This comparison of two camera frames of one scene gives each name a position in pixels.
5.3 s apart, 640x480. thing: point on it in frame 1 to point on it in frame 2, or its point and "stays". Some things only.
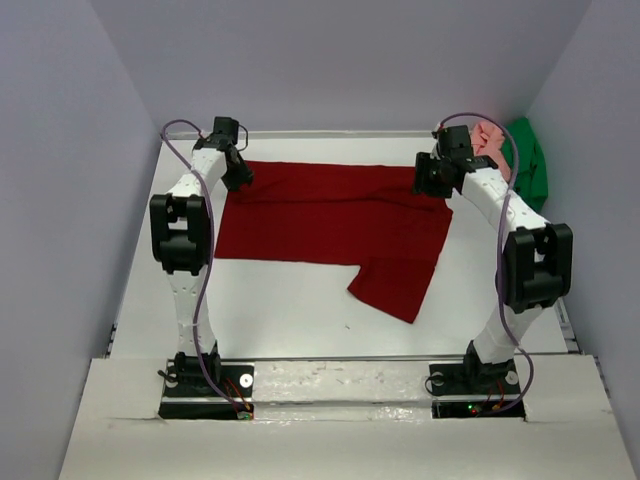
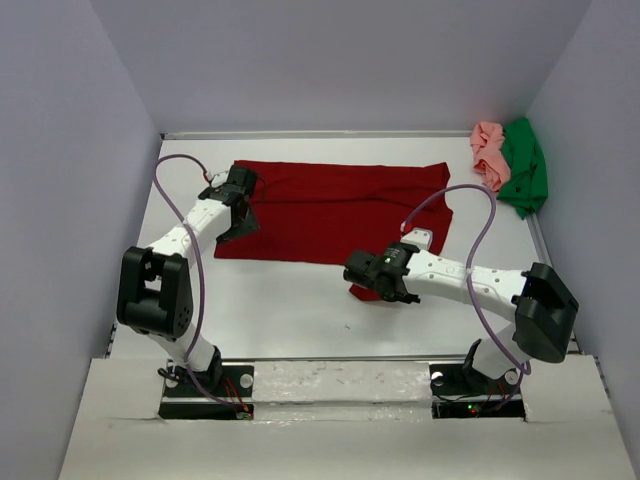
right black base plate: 474,390 stays
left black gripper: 244,175 to 249,226
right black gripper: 423,163 to 409,298
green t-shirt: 532,184 stays
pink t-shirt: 487,140 stays
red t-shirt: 351,214 stays
